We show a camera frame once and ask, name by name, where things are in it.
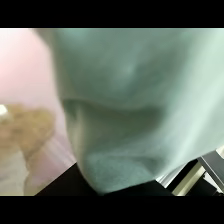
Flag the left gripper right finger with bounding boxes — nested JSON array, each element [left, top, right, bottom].
[[105, 179, 174, 197]]

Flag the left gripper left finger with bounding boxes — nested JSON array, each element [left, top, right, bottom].
[[35, 162, 100, 197]]

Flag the pale green shirt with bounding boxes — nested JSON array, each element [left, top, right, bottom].
[[34, 28, 224, 196]]

